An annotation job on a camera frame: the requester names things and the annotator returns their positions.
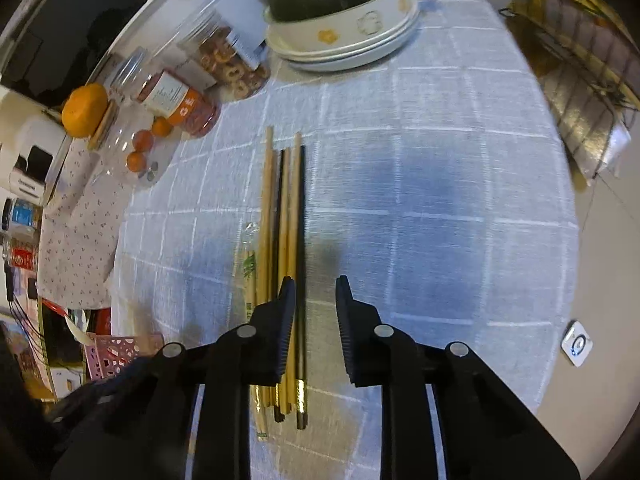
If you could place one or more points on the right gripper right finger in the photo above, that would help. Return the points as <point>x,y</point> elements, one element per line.
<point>375,353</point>

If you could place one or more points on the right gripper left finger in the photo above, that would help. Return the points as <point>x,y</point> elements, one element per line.
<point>255,353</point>

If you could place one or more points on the black chopstick gold band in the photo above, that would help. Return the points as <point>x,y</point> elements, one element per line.
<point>301,351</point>

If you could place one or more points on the disposable chopsticks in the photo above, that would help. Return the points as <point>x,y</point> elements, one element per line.
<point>249,275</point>

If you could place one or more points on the light bamboo chopstick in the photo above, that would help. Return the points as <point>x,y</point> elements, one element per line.
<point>264,239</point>

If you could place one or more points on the pink perforated utensil holder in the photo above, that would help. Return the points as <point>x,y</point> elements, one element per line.
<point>107,355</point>

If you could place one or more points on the grey checked tablecloth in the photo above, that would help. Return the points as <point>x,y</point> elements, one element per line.
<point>435,181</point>

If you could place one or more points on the floral side table cloth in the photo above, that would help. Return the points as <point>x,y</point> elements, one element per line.
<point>79,233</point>

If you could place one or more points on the glass jar with kumquats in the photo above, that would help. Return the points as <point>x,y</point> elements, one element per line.
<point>134,147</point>

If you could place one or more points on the red label glass jar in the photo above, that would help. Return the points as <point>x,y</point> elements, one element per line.
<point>21,254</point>

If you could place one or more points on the red spice jar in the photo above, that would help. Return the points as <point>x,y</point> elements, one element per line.
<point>145,80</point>

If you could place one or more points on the blue label glass jar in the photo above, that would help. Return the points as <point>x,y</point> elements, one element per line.
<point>20,215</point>

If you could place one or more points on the stacked white plates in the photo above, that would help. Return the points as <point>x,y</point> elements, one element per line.
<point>354,58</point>

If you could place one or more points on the large orange on jar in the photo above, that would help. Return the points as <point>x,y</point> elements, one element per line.
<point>84,110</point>

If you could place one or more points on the white air fryer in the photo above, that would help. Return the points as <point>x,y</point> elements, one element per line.
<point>33,148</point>

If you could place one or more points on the dried slices jar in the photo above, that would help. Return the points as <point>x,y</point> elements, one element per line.
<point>219,50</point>

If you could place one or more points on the white electric cooking pot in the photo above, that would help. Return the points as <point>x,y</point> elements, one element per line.
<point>157,23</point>

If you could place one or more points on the cream bowl green handle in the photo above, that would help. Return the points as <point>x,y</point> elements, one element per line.
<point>339,32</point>

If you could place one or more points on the black wire storage rack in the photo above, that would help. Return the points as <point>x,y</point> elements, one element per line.
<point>585,54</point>

